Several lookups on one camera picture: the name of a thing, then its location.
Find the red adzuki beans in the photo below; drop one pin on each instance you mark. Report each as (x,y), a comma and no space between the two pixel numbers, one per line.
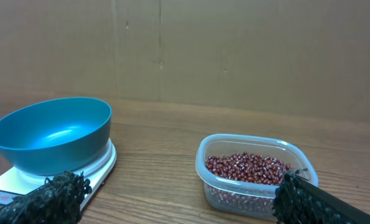
(245,167)

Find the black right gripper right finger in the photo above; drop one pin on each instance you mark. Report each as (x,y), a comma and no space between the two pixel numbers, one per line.
(299,202)

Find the clear plastic container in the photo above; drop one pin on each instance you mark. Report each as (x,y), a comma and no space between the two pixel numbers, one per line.
(228,144)

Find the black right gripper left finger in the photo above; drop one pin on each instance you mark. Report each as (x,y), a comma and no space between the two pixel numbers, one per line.
(58,201)

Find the teal plastic bowl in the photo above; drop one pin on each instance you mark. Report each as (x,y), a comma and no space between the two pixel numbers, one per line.
(53,136)

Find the white digital kitchen scale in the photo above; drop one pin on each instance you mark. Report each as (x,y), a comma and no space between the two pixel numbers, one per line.
(16,182)

